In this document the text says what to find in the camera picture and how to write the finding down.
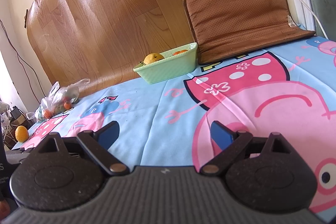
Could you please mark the small orange mandarin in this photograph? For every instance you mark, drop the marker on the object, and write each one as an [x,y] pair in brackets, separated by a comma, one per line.
[179,52]

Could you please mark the cartoon pig blue blanket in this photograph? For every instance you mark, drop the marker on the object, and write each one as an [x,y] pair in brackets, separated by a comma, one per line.
[288,89]

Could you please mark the brown seat cushion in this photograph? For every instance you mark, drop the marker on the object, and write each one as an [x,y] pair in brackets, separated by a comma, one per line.
[227,28]

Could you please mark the yellow lemon at blanket edge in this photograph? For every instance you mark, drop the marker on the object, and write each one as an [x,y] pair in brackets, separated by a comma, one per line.
[21,134]

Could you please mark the light green plastic basket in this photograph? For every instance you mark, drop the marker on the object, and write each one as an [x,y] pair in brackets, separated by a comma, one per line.
[171,66]

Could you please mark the orange fruit in bag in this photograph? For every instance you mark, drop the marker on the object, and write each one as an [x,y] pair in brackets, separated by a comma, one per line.
[67,105]

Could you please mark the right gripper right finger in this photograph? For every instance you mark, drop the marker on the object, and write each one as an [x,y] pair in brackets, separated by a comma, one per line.
[231,146]

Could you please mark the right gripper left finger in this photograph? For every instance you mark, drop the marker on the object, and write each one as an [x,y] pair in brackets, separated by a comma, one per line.
[96,145]

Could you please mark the wood pattern vinyl sheet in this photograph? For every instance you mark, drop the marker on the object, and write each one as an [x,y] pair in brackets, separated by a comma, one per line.
[102,40]

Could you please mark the large yellow citrus fruit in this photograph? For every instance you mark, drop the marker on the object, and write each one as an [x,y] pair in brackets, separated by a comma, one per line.
[152,58]

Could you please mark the clear plastic fruit bag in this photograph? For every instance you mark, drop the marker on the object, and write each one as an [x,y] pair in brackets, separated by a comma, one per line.
[53,104]

